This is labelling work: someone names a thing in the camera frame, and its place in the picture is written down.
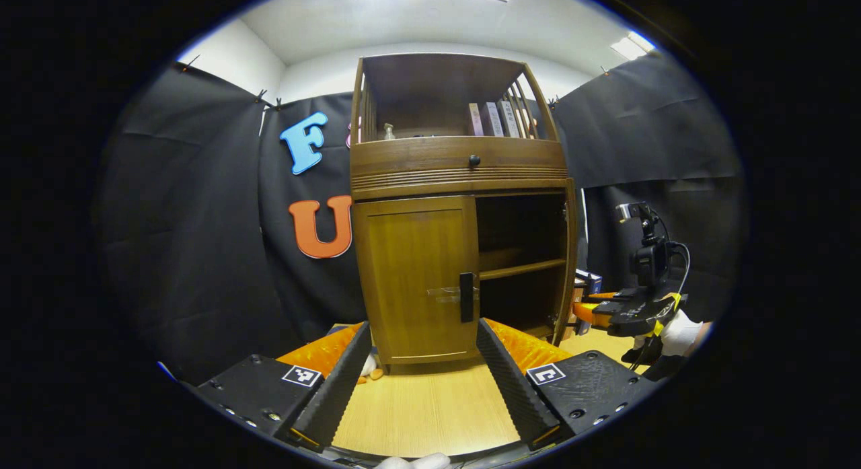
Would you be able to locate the black door handle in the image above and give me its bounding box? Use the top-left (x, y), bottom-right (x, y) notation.
top-left (459, 272), bottom-right (476, 323)

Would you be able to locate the small ceiling light panel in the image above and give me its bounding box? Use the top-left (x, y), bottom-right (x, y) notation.
top-left (611, 30), bottom-right (655, 61)

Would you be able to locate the wooden double-door shoe cabinet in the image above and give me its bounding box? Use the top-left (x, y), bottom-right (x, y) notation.
top-left (348, 52), bottom-right (579, 375)

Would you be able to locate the wooden shoe cabinet door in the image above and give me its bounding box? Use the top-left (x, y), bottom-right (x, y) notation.
top-left (553, 178), bottom-right (579, 347)
top-left (352, 195), bottom-right (480, 365)

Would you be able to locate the wooden cabinet drawer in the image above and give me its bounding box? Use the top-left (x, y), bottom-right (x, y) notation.
top-left (350, 136), bottom-right (569, 190)

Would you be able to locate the black backdrop cloth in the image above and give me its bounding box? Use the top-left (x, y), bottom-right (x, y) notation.
top-left (98, 52), bottom-right (744, 386)

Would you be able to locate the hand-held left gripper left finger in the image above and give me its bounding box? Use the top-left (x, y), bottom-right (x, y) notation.
top-left (192, 321), bottom-right (373, 449)

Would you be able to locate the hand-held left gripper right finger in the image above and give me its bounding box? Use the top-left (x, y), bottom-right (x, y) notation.
top-left (476, 318), bottom-right (657, 451)

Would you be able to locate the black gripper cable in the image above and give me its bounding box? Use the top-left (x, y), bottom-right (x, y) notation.
top-left (656, 217), bottom-right (691, 296)

